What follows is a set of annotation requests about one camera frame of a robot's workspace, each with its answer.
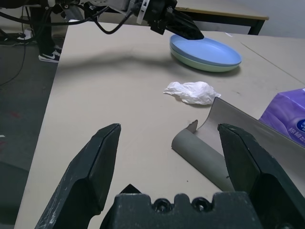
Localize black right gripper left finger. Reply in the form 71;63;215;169
35;123;122;229

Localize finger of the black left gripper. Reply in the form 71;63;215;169
170;8;205;39
165;16;202;41

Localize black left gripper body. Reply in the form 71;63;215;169
142;0;178;35

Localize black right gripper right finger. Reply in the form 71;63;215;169
218;123;305;229

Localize blue plastic plate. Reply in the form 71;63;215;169
169;34;243;66

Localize white tissue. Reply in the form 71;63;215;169
163;81;222;106

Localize green plastic plate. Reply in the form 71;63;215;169
170;51;241;73

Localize grey open glasses case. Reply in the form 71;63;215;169
171;96;305;192

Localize purple tissue box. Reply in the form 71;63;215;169
258;87;305;148

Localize bystander leg black trousers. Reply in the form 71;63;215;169
35;4;56;57

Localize black white sneaker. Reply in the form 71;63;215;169
38;45;63;63

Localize wooden side table black frame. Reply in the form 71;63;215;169
176;6;270;36

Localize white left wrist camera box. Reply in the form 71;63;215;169
104;0;153;24

